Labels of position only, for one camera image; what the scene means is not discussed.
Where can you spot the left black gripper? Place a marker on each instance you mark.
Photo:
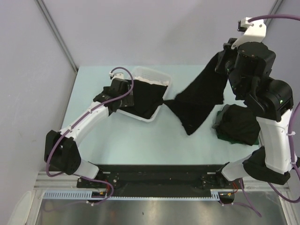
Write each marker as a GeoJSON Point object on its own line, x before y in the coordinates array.
{"type": "Point", "coordinates": [127, 101]}

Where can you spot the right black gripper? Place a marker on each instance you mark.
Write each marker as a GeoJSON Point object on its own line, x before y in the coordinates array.
{"type": "Point", "coordinates": [228, 51]}

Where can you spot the white plastic laundry basket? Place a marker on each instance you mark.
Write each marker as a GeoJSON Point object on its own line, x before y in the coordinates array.
{"type": "Point", "coordinates": [152, 75]}

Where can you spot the black t shirt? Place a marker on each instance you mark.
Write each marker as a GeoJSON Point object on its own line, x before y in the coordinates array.
{"type": "Point", "coordinates": [193, 105]}

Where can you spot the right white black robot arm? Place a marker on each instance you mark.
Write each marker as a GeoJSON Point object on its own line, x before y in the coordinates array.
{"type": "Point", "coordinates": [248, 67]}

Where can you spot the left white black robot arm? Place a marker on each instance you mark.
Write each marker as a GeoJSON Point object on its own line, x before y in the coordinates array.
{"type": "Point", "coordinates": [62, 147]}

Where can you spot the black folded shirt on stack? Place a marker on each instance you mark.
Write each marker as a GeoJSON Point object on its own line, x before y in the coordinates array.
{"type": "Point", "coordinates": [240, 124]}

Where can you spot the white cloth in basket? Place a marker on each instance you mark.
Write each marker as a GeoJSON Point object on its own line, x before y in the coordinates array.
{"type": "Point", "coordinates": [162, 83]}

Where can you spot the grey folded shirt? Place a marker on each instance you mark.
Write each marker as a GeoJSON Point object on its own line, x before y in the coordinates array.
{"type": "Point", "coordinates": [219, 116]}

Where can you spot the green folded shirt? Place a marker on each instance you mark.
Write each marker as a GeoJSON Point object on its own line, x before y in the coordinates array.
{"type": "Point", "coordinates": [230, 140]}

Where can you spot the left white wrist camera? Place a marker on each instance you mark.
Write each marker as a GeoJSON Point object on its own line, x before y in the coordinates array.
{"type": "Point", "coordinates": [119, 75]}

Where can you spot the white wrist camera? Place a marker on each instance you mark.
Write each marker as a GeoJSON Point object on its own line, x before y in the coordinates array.
{"type": "Point", "coordinates": [119, 75]}
{"type": "Point", "coordinates": [252, 32]}

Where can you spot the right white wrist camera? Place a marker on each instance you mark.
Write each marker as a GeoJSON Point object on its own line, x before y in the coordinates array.
{"type": "Point", "coordinates": [252, 32]}

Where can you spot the right aluminium corner post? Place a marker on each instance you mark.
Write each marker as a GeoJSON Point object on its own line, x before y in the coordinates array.
{"type": "Point", "coordinates": [274, 9]}

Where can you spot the aluminium corner post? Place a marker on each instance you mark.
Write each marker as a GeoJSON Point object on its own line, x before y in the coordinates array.
{"type": "Point", "coordinates": [56, 33]}
{"type": "Point", "coordinates": [274, 9]}

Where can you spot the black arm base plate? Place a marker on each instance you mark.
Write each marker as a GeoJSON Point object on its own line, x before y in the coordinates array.
{"type": "Point", "coordinates": [161, 181]}

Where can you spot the left aluminium corner post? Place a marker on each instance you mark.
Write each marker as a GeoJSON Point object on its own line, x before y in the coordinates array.
{"type": "Point", "coordinates": [56, 33]}

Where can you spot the aluminium frame rail front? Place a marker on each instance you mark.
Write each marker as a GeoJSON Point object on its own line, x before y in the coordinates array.
{"type": "Point", "coordinates": [69, 182]}

